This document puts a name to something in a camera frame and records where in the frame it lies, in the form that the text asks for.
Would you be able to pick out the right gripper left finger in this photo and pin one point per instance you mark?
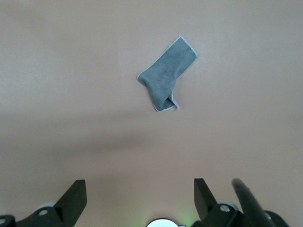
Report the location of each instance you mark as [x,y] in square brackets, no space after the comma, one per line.
[71,203]

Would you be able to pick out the grey microfibre towel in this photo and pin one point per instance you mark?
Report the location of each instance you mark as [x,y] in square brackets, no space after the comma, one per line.
[165,68]

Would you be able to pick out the brown table cover mat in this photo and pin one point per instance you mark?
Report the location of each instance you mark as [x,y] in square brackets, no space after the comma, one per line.
[71,94]

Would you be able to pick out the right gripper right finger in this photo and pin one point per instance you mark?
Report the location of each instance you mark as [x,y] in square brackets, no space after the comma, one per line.
[203,201]

